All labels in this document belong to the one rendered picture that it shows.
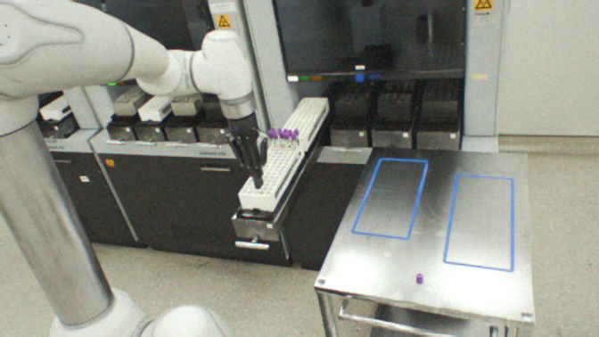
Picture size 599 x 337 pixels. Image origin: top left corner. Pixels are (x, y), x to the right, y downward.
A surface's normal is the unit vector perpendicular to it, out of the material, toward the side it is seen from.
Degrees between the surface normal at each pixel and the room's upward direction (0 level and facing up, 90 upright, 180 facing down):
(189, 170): 90
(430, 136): 90
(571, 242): 0
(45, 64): 116
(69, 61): 110
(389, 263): 0
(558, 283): 0
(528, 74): 90
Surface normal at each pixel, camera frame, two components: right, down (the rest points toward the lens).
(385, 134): -0.31, 0.56
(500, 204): -0.16, -0.82
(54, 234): 0.66, 0.27
